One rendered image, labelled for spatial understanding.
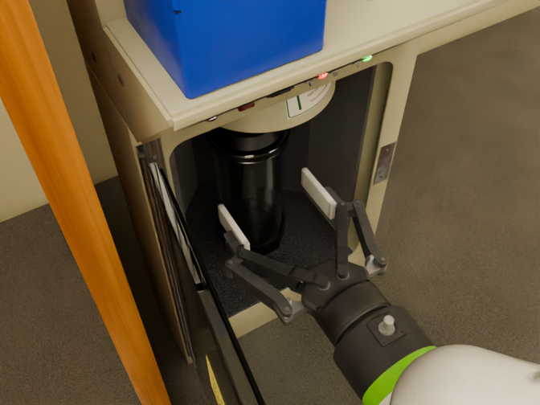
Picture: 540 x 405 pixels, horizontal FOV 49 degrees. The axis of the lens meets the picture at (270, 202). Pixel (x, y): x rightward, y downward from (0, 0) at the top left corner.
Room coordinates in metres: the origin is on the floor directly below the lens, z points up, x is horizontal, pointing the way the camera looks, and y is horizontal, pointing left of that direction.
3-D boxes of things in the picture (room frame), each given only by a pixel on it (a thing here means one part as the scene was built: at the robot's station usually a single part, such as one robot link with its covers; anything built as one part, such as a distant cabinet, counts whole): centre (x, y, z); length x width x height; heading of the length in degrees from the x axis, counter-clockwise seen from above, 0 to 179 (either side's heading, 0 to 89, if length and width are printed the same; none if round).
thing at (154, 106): (0.39, -0.05, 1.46); 0.32 x 0.12 x 0.10; 121
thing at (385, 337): (0.26, -0.11, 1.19); 0.09 x 0.06 x 0.12; 120
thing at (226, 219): (0.42, 0.04, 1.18); 0.07 x 0.01 x 0.03; 30
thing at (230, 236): (0.39, 0.05, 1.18); 0.05 x 0.03 x 0.01; 30
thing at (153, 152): (0.36, 0.10, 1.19); 0.03 x 0.02 x 0.39; 121
